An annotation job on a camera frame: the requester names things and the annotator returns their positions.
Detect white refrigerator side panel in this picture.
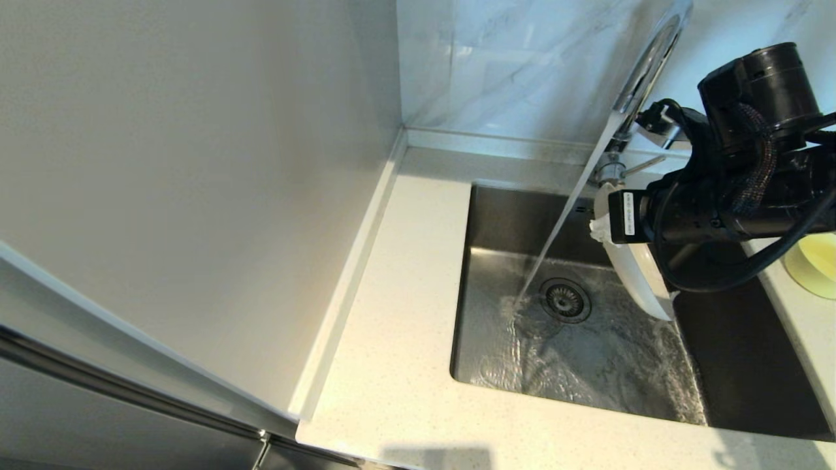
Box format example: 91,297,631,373
0,0,403,420

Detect yellow plastic bowl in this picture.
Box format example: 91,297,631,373
782,234,836,300

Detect stainless steel sink basin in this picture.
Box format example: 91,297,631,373
449,181,836,442

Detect black braided cable sleeve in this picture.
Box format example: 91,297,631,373
730,103,779,216

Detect steel door handle bar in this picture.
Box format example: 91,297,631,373
0,326,270,441

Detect grey steel refrigerator door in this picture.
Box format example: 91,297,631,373
0,268,366,470

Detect chrome gooseneck faucet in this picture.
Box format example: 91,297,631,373
587,0,694,191

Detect white round plate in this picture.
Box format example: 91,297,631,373
593,183,681,322

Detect round metal drain strainer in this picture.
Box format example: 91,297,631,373
539,279,593,324

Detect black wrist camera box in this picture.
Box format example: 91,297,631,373
637,99,690,149

